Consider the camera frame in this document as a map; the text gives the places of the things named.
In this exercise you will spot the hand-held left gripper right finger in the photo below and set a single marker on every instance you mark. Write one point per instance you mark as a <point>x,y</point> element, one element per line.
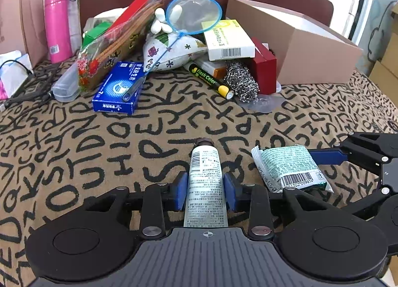
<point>229,192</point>

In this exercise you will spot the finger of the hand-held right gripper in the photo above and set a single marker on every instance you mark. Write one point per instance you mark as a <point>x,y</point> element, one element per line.
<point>326,156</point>
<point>373,204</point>

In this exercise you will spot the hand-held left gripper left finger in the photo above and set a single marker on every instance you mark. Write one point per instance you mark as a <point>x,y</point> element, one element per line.
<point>182,192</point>

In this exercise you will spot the white printed tube bottle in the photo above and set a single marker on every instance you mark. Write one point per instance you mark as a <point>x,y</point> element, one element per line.
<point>203,187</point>

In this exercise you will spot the dark red box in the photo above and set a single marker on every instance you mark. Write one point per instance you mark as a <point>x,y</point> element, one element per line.
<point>264,69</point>

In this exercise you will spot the steel wool scrubber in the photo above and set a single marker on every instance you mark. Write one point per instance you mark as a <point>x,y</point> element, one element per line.
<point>241,80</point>

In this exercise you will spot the clear adhesive hook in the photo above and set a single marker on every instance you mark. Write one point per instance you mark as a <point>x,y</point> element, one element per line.
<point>261,105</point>

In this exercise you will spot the patterned tan black cloth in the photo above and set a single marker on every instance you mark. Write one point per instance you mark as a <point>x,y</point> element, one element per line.
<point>93,150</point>

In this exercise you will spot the large brown cardboard box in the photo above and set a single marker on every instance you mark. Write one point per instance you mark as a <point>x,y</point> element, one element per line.
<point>311,53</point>

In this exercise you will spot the black yellow marker pen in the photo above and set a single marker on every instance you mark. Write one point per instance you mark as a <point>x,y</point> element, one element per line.
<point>208,80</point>

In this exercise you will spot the orange white small box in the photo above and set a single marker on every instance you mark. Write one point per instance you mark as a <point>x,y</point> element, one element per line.
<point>214,69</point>

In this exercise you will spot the blue medicine box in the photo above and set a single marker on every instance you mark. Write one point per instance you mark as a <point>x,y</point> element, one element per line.
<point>115,88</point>

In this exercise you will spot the white printed fabric pouch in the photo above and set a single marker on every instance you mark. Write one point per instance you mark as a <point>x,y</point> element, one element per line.
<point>161,53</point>

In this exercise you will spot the white yellow medicine box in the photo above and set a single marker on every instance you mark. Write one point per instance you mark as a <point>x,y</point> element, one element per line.
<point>228,41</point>

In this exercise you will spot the clear plastic case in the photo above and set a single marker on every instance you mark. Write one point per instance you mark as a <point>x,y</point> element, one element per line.
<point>65,86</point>

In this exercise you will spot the incense sticks plastic packet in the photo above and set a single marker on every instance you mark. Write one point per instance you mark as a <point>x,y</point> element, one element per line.
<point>108,50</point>

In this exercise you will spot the white oval pebble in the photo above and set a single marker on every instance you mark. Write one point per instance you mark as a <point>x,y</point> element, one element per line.
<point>165,28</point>
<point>176,12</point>
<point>156,27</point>
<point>159,15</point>

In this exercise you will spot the blue small fishing net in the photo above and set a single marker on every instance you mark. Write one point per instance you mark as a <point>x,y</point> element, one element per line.
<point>194,13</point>

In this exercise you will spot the green box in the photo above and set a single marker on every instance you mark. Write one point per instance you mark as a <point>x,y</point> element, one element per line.
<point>94,33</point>

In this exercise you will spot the long red box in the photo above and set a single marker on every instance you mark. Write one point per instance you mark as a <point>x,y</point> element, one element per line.
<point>136,7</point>

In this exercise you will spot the white plastic bag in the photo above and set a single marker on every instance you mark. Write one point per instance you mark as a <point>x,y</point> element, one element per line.
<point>105,16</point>

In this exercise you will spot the pink thermos bottle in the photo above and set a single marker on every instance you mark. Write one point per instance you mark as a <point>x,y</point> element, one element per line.
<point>57,26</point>

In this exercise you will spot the tissue packet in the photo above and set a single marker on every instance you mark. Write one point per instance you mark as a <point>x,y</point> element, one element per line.
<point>12,69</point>

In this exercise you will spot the flat brown cardboard carton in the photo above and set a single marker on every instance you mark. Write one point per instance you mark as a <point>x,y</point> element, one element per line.
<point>18,10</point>

